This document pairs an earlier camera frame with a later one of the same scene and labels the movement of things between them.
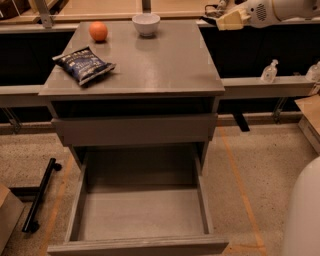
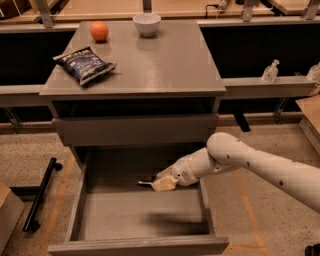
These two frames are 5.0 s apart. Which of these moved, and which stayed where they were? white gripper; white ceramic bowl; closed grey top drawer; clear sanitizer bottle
Moved: white gripper
Stayed: white ceramic bowl; clear sanitizer bottle; closed grey top drawer
